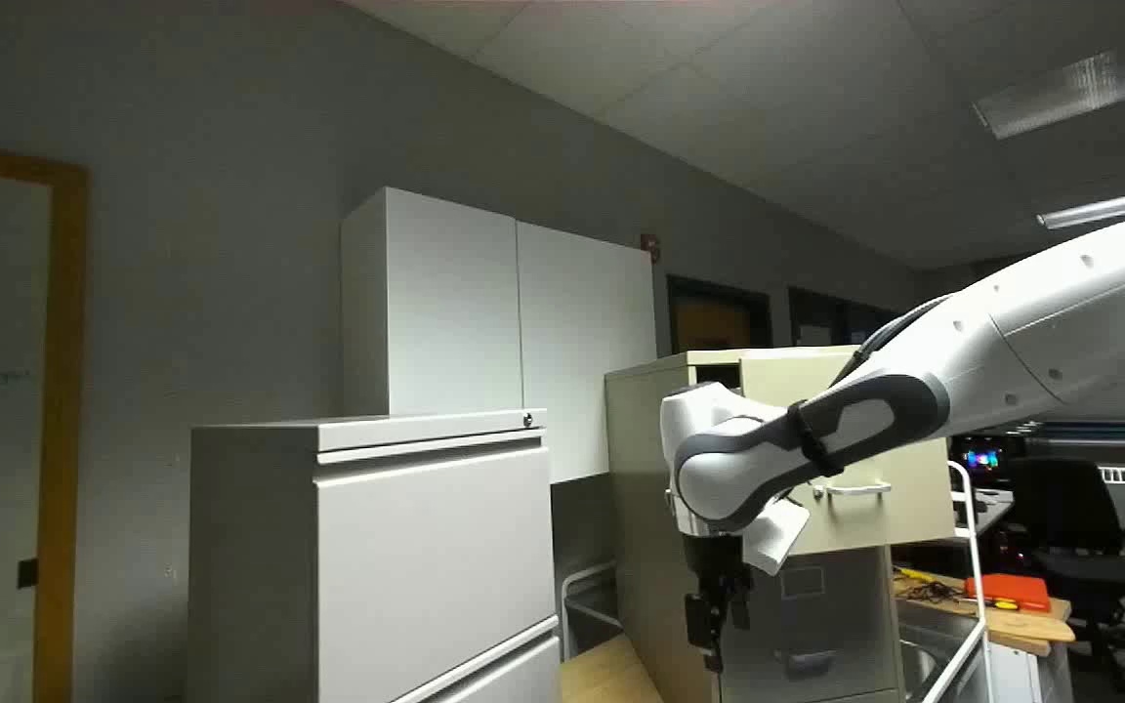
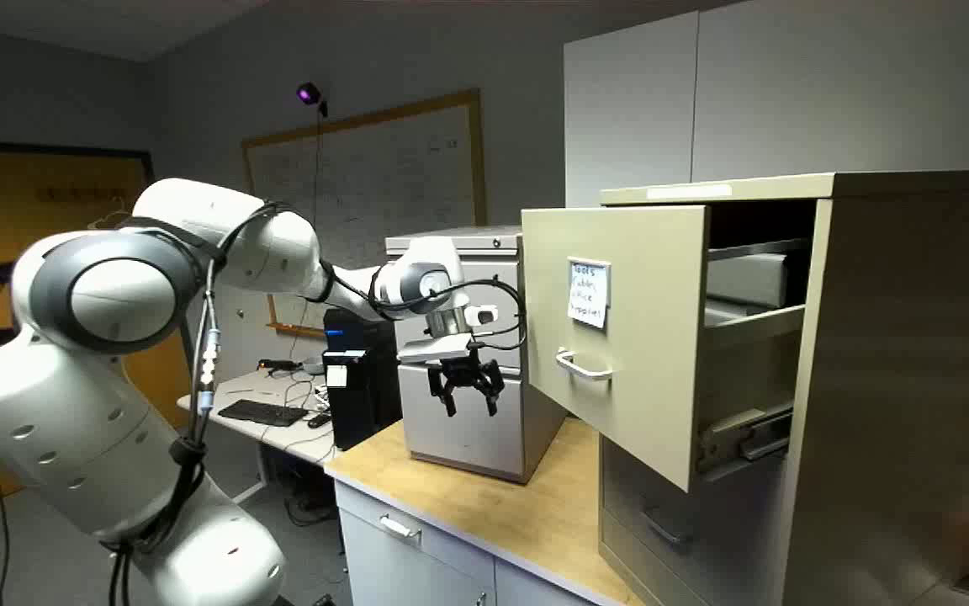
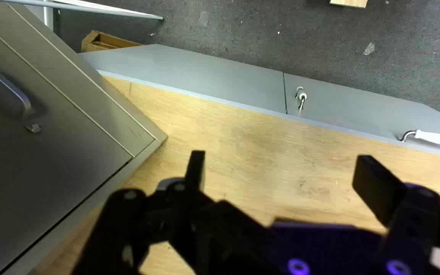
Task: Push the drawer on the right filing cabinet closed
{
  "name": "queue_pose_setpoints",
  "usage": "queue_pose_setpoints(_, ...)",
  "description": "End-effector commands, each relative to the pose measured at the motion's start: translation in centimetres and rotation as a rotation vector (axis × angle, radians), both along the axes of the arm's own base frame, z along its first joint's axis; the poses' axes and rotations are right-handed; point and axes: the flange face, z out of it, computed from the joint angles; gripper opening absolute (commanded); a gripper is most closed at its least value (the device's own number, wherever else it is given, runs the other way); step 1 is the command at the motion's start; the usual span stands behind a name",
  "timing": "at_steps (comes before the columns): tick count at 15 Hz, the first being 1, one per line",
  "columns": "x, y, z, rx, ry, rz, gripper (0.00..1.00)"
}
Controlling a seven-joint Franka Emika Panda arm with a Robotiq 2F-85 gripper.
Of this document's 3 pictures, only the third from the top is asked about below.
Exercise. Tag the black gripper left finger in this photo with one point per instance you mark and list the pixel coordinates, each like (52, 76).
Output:
(196, 169)

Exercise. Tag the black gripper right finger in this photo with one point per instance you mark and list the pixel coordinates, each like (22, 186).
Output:
(378, 188)

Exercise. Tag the beige metal filing cabinet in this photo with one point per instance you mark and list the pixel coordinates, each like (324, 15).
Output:
(144, 126)

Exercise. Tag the grey lateral file cabinet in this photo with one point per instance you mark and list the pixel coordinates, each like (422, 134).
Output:
(220, 76)

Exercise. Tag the light wooden block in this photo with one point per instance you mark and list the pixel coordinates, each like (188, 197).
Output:
(349, 1)

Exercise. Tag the white desk board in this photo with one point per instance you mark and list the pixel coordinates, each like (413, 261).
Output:
(92, 7)

